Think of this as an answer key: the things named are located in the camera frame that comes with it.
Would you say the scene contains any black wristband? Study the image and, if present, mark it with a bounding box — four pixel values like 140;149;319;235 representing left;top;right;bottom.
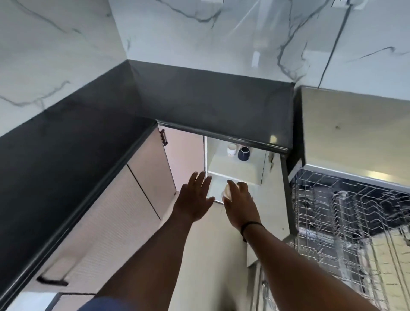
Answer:
240;221;264;243

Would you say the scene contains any silver dishwasher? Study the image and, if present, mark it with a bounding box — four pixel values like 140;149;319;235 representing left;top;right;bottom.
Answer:
288;85;410;311

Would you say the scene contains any pink base cabinet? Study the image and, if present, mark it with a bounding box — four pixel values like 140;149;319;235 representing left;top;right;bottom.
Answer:
19;123;299;311

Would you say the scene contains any person's left forearm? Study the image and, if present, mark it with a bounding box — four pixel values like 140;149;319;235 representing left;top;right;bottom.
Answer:
96;217;193;311

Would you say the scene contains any person's right hand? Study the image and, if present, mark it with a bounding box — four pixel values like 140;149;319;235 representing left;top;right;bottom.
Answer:
223;180;262;231

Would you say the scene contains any grey power cable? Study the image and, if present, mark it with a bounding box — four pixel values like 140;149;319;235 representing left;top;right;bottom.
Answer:
318;5;351;90

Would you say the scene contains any person's left hand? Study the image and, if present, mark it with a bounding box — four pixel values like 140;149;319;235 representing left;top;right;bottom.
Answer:
173;170;216;223

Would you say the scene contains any person's blue shirt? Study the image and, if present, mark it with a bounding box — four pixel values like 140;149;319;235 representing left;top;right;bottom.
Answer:
78;296;135;311

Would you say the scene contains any shallow grey wire cup rack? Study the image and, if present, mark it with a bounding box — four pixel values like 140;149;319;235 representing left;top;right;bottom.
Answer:
290;168;410;311

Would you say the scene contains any person's right forearm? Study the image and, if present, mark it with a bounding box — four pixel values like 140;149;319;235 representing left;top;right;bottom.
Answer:
243;224;372;311

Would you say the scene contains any white cabinet shelf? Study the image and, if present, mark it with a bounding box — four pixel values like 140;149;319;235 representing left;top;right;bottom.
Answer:
206;171;263;186

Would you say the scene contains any white wall socket with plug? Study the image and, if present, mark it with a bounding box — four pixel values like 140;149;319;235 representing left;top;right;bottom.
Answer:
333;0;369;9

